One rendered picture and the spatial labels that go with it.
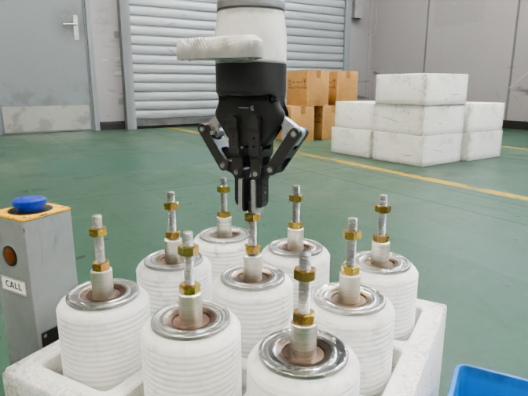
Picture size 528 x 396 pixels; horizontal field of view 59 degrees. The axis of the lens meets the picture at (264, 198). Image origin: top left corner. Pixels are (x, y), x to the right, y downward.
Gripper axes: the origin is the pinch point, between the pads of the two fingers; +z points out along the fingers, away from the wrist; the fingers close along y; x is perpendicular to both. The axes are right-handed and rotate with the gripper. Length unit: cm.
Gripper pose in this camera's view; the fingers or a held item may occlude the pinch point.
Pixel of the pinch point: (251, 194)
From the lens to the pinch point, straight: 53.0
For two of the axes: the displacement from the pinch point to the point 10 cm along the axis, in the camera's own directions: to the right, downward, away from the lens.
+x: -4.8, 2.0, -8.5
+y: -8.8, -1.1, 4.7
